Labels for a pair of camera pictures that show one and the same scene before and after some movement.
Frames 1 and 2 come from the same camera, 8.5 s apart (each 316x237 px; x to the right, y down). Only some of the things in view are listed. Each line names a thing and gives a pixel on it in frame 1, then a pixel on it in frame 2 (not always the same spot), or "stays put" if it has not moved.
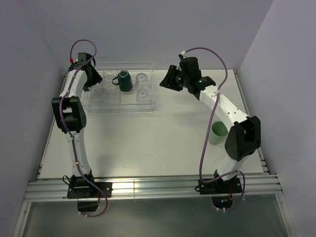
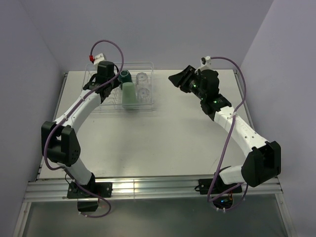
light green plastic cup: x=218 y=133 to x=129 y=98
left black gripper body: x=93 y=80 to x=114 y=83
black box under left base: x=87 y=206 stays put
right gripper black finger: x=170 y=80 to x=179 y=79
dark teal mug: x=124 y=80 stays put
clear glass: x=141 y=81 stays put
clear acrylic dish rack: x=126 y=87 stays put
